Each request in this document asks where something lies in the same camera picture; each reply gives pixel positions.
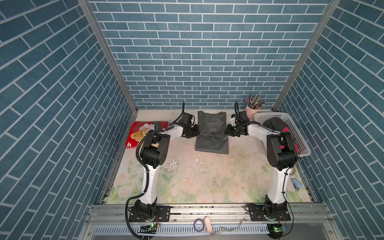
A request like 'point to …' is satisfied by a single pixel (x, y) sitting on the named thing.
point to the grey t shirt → (212, 136)
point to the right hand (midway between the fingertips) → (224, 130)
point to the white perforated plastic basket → (303, 149)
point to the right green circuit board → (276, 230)
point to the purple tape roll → (203, 224)
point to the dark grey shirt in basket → (276, 124)
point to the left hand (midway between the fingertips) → (200, 131)
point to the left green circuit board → (150, 229)
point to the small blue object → (296, 184)
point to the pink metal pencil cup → (251, 112)
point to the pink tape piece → (208, 225)
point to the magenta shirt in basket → (286, 129)
